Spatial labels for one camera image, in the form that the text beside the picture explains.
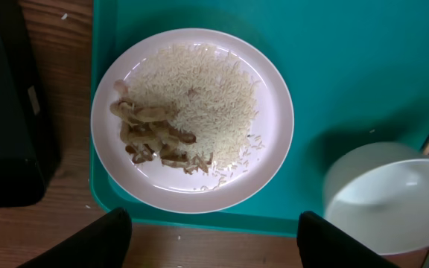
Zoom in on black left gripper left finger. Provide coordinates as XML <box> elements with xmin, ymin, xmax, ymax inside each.
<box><xmin>22</xmin><ymin>208</ymin><xmax>133</xmax><ymax>268</ymax></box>

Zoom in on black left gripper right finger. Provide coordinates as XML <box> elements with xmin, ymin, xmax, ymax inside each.
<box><xmin>296</xmin><ymin>211</ymin><xmax>397</xmax><ymax>268</ymax></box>

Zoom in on white bowl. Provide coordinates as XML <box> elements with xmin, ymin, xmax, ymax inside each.
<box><xmin>323</xmin><ymin>142</ymin><xmax>429</xmax><ymax>255</ymax></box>

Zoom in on black bin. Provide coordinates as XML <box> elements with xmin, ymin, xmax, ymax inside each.
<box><xmin>0</xmin><ymin>0</ymin><xmax>60</xmax><ymax>207</ymax></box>

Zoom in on pink plate with food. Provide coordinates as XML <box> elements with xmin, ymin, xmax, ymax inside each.
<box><xmin>90</xmin><ymin>28</ymin><xmax>294</xmax><ymax>214</ymax></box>

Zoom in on rice and meat leftovers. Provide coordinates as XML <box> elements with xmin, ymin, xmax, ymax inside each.
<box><xmin>109</xmin><ymin>43</ymin><xmax>260</xmax><ymax>188</ymax></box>

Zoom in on teal serving tray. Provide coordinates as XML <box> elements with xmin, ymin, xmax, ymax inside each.
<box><xmin>90</xmin><ymin>0</ymin><xmax>429</xmax><ymax>237</ymax></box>

